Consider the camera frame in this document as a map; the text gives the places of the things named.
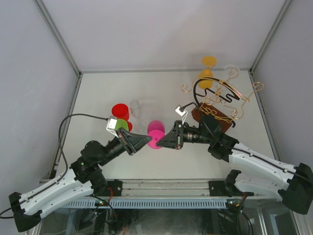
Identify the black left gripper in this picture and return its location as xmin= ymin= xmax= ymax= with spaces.
xmin=98 ymin=127 xmax=152 ymax=166

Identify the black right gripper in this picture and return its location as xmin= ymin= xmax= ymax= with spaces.
xmin=156 ymin=120 xmax=212 ymax=150

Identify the pink wine glass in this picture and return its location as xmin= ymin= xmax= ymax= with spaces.
xmin=147 ymin=120 xmax=165 ymax=149

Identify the clear wine glass front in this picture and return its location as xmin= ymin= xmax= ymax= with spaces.
xmin=129 ymin=99 xmax=145 ymax=131

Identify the clear wine glass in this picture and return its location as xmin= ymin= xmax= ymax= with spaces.
xmin=224 ymin=65 xmax=240 ymax=83
xmin=129 ymin=99 xmax=145 ymax=131

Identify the green wine glass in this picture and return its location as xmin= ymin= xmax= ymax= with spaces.
xmin=115 ymin=118 xmax=129 ymax=131

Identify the red wine glass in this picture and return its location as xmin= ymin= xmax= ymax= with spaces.
xmin=112 ymin=103 xmax=133 ymax=131

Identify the clear wine glass back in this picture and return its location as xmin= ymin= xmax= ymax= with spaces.
xmin=224 ymin=65 xmax=240 ymax=83

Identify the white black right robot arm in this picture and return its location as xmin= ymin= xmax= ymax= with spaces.
xmin=156 ymin=116 xmax=313 ymax=214

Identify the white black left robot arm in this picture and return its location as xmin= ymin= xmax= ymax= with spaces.
xmin=9 ymin=128 xmax=152 ymax=233

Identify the brown wooden rack base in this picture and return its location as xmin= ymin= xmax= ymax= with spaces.
xmin=192 ymin=102 xmax=236 ymax=134

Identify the yellow wine glass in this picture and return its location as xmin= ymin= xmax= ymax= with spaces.
xmin=198 ymin=56 xmax=217 ymax=90

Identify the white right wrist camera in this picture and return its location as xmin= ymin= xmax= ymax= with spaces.
xmin=175 ymin=105 xmax=188 ymax=125

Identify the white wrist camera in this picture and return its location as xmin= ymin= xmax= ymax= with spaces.
xmin=175 ymin=105 xmax=188 ymax=125
xmin=106 ymin=117 xmax=118 ymax=137

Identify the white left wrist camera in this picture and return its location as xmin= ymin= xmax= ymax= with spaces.
xmin=106 ymin=117 xmax=118 ymax=137

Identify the aluminium mounting rail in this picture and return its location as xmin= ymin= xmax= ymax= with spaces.
xmin=39 ymin=178 xmax=230 ymax=198

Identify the black right camera cable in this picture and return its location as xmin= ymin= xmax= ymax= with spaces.
xmin=182 ymin=102 xmax=245 ymax=157

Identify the black camera cable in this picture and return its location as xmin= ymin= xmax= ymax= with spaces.
xmin=0 ymin=113 xmax=110 ymax=219
xmin=182 ymin=102 xmax=245 ymax=157

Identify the blue slotted cable duct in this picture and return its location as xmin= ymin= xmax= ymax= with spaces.
xmin=62 ymin=198 xmax=227 ymax=209

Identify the gold wire glass rack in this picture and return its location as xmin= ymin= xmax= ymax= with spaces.
xmin=181 ymin=73 xmax=264 ymax=121

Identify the black left camera cable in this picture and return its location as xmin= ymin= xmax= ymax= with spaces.
xmin=0 ymin=113 xmax=110 ymax=219

